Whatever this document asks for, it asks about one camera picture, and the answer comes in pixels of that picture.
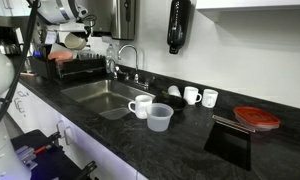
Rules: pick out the black bowl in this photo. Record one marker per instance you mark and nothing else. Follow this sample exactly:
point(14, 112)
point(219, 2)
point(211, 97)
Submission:
point(173, 102)

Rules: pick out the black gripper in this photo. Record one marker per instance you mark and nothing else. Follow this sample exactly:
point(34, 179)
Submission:
point(71, 27)

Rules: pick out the beige bowl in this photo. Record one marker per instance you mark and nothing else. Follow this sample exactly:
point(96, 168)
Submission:
point(75, 41)

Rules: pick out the chrome gooseneck faucet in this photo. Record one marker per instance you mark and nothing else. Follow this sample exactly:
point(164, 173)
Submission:
point(135, 63)

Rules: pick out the small wooden board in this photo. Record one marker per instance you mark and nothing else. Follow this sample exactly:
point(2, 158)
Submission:
point(25, 74)

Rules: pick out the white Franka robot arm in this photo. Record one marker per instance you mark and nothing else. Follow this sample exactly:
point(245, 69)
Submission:
point(56, 10)

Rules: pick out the clear plastic water bottle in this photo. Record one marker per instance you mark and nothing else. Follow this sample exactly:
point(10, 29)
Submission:
point(110, 53)

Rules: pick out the stainless paper towel dispenser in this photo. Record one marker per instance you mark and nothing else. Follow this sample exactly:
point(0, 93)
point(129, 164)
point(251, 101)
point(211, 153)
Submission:
point(123, 18)

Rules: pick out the black robot mounting cart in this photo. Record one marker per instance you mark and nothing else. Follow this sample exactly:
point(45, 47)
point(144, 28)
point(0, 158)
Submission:
point(56, 163)

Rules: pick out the silver aluminium extrusion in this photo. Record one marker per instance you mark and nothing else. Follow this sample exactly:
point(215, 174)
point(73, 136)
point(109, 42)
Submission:
point(26, 156)

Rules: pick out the black wall soap dispenser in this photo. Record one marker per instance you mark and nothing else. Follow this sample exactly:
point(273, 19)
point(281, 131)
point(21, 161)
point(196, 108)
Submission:
point(178, 23)

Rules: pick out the black dish drying rack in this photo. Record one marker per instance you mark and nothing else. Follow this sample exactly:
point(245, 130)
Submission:
point(80, 68)

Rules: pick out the chrome curved soap spout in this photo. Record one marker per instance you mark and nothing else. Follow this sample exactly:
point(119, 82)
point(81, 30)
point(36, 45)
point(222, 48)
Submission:
point(112, 68)

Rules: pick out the translucent plastic cup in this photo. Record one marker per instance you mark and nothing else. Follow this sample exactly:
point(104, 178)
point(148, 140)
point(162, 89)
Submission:
point(159, 118)

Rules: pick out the large white mug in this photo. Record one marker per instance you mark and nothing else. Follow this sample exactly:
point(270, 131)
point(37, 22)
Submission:
point(141, 107)

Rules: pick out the white lower cabinet front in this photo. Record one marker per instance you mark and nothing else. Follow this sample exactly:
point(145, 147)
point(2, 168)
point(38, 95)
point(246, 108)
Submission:
point(90, 146)

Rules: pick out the clear rectangular plastic container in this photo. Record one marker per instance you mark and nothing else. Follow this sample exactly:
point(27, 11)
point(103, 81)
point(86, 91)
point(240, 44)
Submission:
point(115, 114)

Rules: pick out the small white mug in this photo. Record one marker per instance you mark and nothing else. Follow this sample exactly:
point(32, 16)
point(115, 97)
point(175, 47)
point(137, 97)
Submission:
point(191, 96)
point(210, 98)

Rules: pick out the white wall cabinet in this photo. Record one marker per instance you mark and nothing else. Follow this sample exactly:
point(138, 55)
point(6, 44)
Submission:
point(253, 6)

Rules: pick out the red lidded plastic container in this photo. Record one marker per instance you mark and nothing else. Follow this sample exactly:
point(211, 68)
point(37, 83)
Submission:
point(256, 116)

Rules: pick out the stainless steel sink basin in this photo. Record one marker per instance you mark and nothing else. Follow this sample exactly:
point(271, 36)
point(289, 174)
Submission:
point(100, 95)

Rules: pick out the black flat square panel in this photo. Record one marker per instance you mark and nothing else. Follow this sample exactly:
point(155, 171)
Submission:
point(228, 148)

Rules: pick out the pink plastic bowl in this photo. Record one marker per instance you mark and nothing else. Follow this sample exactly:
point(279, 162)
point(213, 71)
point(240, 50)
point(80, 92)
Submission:
point(60, 56)

